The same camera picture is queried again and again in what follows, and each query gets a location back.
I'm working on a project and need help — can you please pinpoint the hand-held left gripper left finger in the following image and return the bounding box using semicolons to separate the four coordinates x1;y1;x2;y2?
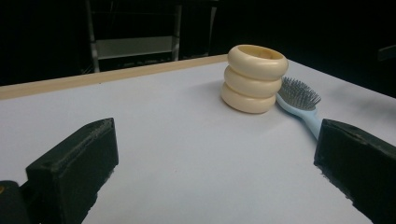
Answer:
25;117;120;224

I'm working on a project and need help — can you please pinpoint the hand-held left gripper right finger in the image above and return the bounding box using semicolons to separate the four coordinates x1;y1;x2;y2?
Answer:
313;118;396;224

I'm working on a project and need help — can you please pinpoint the light blue hairbrush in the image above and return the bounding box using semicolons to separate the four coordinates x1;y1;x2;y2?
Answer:
275;77;323;141

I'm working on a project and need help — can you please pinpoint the cream ribbed round holder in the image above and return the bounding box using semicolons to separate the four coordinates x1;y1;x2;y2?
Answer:
220;44;290;115

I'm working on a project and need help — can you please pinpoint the grey metal stand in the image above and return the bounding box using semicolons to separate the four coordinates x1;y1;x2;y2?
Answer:
84;0;219;75

